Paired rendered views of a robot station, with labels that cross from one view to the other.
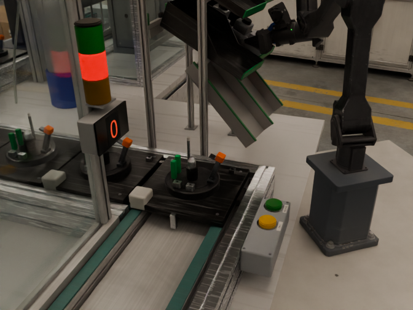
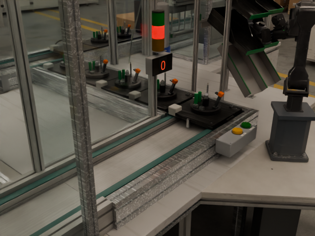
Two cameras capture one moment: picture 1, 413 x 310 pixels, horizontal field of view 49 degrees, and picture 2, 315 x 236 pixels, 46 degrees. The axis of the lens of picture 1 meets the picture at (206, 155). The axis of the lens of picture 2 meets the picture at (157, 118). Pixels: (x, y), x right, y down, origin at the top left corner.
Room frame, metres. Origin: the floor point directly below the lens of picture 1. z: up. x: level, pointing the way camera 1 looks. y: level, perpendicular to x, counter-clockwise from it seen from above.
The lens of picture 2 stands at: (-0.54, -0.32, 1.65)
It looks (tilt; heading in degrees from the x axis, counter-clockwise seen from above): 25 degrees down; 21
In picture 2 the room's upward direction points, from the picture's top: straight up
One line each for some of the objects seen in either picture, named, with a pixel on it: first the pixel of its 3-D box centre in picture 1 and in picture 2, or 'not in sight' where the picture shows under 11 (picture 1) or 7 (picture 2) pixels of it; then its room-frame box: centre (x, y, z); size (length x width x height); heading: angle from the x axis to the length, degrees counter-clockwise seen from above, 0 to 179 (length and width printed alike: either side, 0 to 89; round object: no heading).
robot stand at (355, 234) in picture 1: (342, 200); (289, 131); (0.90, -0.33, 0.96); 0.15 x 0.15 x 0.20; 17
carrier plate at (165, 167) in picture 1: (192, 187); (205, 111); (0.97, 0.04, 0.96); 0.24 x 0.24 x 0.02; 70
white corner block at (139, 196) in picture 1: (141, 198); (175, 110); (0.91, 0.16, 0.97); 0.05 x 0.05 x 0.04; 70
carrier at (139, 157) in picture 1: (103, 154); (162, 87); (1.06, 0.28, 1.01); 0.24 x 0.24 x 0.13; 70
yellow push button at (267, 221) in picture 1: (267, 222); (237, 131); (0.82, -0.14, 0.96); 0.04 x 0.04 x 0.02
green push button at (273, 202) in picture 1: (273, 205); (245, 126); (0.88, -0.16, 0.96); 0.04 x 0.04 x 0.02
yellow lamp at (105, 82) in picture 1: (96, 88); (158, 44); (0.83, 0.21, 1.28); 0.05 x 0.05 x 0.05
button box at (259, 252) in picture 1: (266, 234); (236, 138); (0.82, -0.14, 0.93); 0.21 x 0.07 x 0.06; 160
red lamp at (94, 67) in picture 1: (93, 64); (158, 31); (0.83, 0.21, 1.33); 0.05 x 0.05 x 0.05
